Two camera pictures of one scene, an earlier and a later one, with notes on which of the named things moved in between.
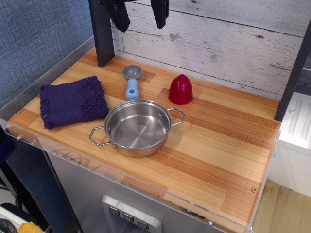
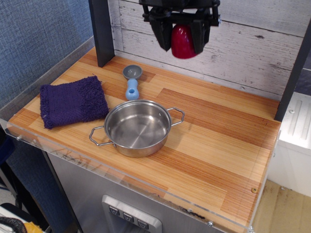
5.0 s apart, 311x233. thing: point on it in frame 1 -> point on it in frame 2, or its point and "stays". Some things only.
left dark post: x=100 y=10 stays
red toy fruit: x=180 y=91 -> x=182 y=41
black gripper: x=118 y=13 -> x=163 y=15
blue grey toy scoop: x=132 y=72 stays
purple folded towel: x=78 y=101 stays
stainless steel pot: x=139 y=128 stays
